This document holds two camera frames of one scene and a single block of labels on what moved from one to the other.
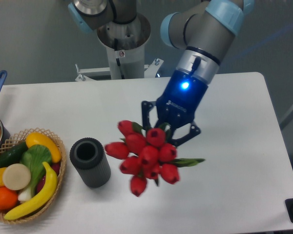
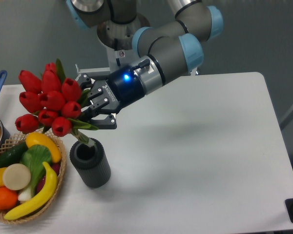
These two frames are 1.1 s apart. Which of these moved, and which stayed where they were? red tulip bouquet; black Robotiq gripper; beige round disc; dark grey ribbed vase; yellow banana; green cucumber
Moved: black Robotiq gripper; red tulip bouquet
Stayed: yellow banana; green cucumber; dark grey ribbed vase; beige round disc
